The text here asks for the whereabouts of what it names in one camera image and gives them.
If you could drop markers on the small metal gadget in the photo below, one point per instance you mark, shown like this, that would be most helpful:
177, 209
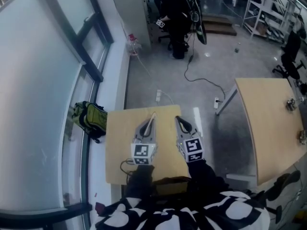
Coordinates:
291, 104
303, 136

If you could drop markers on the person's right forearm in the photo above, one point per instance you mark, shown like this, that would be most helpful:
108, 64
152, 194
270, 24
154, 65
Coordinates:
204, 176

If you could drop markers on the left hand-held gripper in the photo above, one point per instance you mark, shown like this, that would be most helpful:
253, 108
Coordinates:
141, 151

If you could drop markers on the wooden step platform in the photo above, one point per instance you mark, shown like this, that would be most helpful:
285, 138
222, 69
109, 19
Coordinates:
218, 26

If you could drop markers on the dark red cloth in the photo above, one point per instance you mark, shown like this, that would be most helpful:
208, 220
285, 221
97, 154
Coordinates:
99, 207

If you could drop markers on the black window frame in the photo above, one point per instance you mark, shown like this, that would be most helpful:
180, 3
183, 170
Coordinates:
91, 54
48, 213

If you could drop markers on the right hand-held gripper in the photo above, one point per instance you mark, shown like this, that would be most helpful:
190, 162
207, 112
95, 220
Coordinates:
193, 145

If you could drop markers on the white metal shelf rack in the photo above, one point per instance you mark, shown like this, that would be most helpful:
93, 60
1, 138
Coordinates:
268, 11

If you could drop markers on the curved wooden table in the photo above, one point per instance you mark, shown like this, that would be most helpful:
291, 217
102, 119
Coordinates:
271, 128

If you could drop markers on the clear bottle with red cap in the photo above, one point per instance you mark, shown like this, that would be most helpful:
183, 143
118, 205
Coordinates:
133, 44

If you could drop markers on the square wooden table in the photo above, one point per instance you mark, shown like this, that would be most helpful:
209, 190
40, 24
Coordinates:
120, 133

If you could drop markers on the black office chair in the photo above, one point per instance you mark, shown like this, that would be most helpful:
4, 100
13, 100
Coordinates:
280, 183
291, 59
161, 36

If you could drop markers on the person's black white patterned shirt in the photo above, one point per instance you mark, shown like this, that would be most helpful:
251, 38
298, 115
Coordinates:
168, 219

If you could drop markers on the green black backpack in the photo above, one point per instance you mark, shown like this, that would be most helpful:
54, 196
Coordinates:
93, 118

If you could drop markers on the white power strip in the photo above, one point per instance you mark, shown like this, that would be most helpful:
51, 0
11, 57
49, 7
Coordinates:
216, 102
158, 95

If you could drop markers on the person's left forearm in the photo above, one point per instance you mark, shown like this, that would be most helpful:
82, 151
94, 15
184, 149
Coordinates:
140, 178

